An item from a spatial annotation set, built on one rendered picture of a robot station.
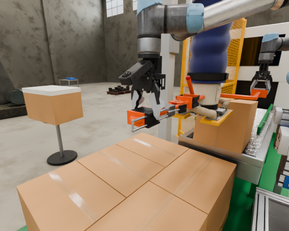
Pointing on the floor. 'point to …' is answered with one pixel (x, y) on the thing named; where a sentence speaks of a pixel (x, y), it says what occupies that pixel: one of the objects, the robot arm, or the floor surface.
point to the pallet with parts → (119, 90)
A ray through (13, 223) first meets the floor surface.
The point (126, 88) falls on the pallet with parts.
